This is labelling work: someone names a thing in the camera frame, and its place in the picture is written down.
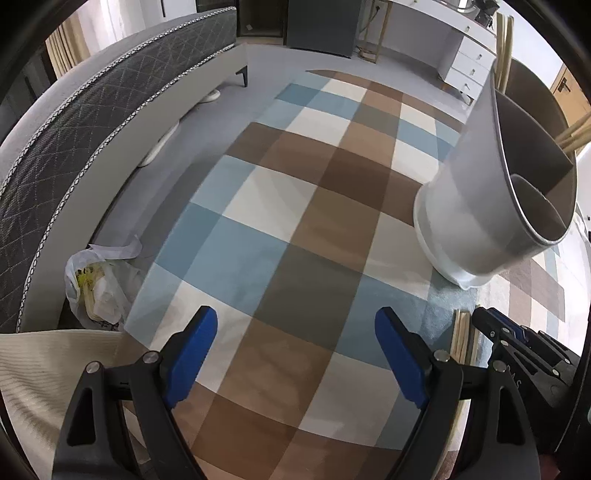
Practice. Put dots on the white plastic bag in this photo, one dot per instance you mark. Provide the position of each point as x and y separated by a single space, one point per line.
99 286

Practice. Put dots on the grey bed frame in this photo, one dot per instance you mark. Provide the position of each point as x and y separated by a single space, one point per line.
152 110

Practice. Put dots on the gold frame stool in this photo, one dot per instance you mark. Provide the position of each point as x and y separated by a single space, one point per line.
371 41

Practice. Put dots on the checkered rug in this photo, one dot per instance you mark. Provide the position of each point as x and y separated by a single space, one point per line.
300 221

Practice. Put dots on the white utensil holder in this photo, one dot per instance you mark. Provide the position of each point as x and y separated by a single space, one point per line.
466 203

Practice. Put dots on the wooden door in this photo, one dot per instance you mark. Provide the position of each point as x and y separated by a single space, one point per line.
562 82

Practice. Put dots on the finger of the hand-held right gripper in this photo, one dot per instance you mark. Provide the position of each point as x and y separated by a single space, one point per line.
521 364
501 325

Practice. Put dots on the white vanity desk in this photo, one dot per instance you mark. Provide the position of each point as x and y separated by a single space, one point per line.
434 32

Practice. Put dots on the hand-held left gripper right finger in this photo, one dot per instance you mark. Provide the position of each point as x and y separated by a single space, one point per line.
399 360

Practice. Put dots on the grey quilted sofa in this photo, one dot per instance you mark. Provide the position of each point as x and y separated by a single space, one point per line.
69 138

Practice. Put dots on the wooden chopstick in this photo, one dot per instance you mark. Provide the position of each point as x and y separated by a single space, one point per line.
509 50
572 131
577 142
500 50

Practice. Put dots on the dark grey fridge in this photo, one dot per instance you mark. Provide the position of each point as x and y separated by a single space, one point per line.
318 25

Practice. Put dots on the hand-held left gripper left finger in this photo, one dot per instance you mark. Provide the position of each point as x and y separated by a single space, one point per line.
191 360

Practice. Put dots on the beige ribbed cloth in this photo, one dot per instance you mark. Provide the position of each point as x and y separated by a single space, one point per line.
46 369

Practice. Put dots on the pile of wooden chopsticks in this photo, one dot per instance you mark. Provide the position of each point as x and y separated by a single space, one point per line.
466 339

